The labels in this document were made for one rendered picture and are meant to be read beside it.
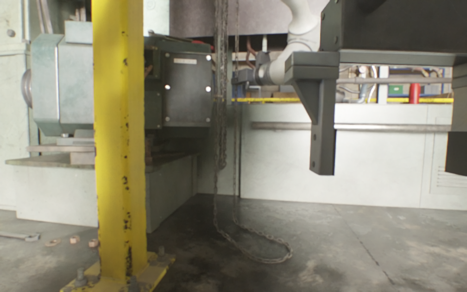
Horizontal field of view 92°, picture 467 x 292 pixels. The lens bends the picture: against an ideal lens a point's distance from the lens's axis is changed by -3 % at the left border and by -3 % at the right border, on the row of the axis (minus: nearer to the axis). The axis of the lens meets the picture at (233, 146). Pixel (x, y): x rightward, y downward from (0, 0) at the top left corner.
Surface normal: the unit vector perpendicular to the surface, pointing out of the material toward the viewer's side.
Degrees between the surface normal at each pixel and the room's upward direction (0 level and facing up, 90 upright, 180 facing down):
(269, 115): 90
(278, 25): 90
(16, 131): 90
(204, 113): 90
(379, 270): 0
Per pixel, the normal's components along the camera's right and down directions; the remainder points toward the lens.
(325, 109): 0.00, 0.08
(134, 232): 0.99, 0.03
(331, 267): 0.01, -1.00
